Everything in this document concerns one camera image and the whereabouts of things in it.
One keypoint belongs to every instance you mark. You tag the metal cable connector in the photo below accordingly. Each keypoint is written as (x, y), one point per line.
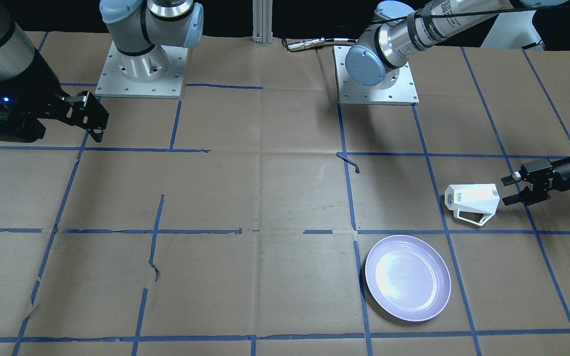
(308, 44)

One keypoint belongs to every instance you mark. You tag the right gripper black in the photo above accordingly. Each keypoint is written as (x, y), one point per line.
(41, 83)

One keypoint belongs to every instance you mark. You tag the white faceted mug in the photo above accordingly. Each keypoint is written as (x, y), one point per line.
(472, 203)

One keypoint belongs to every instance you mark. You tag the aluminium frame post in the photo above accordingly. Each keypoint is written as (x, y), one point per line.
(262, 22)

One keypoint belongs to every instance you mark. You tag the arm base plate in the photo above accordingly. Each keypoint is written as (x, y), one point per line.
(397, 88)
(159, 73)

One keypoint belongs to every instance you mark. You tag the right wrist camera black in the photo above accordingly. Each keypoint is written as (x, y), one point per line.
(17, 122)

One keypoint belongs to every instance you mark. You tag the lavender plate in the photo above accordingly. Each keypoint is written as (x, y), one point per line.
(408, 278)

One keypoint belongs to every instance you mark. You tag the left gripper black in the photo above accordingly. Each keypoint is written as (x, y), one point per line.
(565, 173)

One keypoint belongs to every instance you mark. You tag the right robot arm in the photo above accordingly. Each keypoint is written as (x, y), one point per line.
(136, 27)

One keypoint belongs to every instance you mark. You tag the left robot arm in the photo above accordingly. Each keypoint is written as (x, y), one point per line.
(387, 44)

